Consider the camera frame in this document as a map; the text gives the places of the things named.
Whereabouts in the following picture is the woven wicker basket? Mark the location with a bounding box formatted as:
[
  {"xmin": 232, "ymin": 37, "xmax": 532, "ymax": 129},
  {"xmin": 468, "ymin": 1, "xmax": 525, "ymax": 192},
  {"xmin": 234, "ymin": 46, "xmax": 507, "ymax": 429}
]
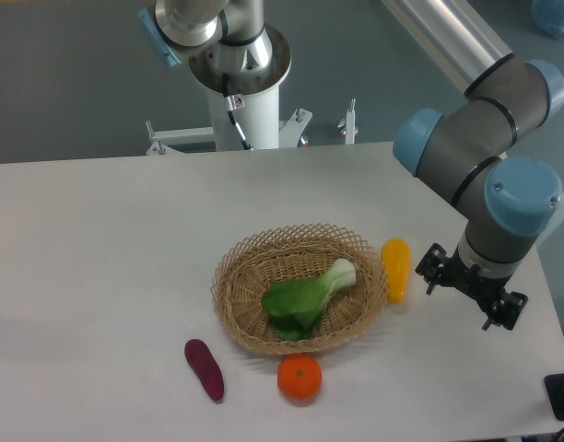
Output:
[{"xmin": 211, "ymin": 224, "xmax": 388, "ymax": 355}]

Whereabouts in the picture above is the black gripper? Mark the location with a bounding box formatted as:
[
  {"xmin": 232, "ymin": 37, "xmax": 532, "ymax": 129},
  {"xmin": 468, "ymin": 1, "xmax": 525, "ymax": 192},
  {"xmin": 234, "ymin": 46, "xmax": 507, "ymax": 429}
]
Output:
[{"xmin": 415, "ymin": 243, "xmax": 528, "ymax": 331}]

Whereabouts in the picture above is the green bok choy vegetable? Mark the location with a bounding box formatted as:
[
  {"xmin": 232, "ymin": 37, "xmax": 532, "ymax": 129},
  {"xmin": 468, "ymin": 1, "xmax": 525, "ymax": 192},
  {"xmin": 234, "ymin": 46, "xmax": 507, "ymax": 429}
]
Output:
[{"xmin": 261, "ymin": 258, "xmax": 357, "ymax": 341}]

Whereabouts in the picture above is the black device at table edge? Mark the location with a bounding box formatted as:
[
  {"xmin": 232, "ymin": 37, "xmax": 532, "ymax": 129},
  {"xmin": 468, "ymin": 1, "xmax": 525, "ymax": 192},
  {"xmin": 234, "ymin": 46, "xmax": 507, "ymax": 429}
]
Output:
[{"xmin": 544, "ymin": 373, "xmax": 564, "ymax": 421}]

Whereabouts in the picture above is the blue plastic bag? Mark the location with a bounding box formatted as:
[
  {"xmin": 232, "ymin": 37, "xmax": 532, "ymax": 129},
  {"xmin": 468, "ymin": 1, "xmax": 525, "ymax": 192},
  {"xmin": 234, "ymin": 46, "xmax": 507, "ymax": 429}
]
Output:
[{"xmin": 531, "ymin": 0, "xmax": 564, "ymax": 41}]

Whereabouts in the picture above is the black cable on pedestal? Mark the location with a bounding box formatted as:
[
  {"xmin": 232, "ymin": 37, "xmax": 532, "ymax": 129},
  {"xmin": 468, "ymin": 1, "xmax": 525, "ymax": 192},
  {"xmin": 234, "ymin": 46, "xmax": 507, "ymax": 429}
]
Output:
[{"xmin": 221, "ymin": 72, "xmax": 254, "ymax": 152}]

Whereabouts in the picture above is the orange tangerine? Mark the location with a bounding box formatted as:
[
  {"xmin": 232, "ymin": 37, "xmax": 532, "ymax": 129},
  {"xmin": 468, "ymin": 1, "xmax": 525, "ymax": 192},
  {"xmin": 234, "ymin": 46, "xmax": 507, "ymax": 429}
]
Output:
[{"xmin": 277, "ymin": 354, "xmax": 323, "ymax": 401}]

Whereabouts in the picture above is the white base frame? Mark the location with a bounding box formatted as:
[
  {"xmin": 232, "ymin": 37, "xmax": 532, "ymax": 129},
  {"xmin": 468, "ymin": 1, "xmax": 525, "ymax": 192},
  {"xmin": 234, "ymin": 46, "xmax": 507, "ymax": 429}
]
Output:
[{"xmin": 146, "ymin": 98, "xmax": 358, "ymax": 156}]

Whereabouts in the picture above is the yellow pepper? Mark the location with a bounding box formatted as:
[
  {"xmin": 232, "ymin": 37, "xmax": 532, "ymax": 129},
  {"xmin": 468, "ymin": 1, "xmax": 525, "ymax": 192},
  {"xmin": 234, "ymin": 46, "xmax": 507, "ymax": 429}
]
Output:
[{"xmin": 381, "ymin": 238, "xmax": 411, "ymax": 305}]

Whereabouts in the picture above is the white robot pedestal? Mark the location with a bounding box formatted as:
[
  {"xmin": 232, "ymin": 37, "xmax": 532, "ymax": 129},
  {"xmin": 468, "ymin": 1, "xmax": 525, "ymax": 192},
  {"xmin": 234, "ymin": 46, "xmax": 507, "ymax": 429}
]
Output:
[{"xmin": 189, "ymin": 24, "xmax": 291, "ymax": 152}]

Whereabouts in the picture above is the purple sweet potato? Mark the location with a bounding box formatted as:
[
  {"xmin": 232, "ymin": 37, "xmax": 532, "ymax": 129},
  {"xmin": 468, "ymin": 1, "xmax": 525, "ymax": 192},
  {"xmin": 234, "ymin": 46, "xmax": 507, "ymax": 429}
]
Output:
[{"xmin": 183, "ymin": 339, "xmax": 225, "ymax": 403}]

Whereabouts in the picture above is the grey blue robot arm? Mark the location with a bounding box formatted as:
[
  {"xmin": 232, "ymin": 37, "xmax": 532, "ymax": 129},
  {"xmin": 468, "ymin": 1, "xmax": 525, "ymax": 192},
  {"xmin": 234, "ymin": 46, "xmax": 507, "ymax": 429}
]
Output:
[{"xmin": 138, "ymin": 1, "xmax": 564, "ymax": 329}]

